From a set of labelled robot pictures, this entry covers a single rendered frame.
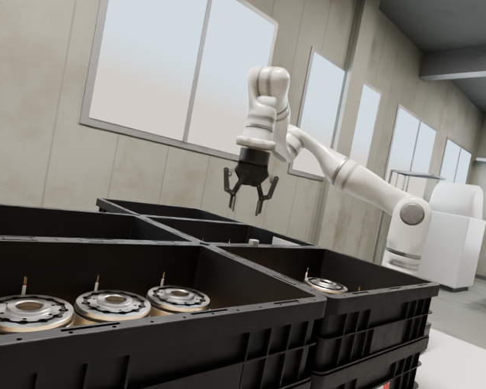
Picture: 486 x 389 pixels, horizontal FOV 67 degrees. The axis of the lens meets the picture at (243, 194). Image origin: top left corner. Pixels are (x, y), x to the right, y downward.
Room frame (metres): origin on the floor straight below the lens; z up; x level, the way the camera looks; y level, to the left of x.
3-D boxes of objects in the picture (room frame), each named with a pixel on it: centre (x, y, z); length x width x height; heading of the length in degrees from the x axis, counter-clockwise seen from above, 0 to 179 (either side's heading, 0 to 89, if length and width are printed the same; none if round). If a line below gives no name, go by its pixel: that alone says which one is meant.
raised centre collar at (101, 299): (0.51, 0.15, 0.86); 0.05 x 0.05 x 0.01
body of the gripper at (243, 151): (0.90, -0.01, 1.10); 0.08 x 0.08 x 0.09
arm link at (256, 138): (0.88, -0.01, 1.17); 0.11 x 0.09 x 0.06; 177
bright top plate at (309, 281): (0.85, -0.23, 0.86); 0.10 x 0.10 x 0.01
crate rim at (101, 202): (1.17, 0.21, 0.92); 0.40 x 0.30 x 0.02; 132
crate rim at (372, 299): (0.73, -0.19, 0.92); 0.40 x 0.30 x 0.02; 132
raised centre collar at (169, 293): (0.58, 0.07, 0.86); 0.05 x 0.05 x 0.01
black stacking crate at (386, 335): (0.73, -0.19, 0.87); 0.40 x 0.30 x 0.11; 132
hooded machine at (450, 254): (5.97, -3.46, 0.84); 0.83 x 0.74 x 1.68; 134
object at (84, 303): (0.51, 0.15, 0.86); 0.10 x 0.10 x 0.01
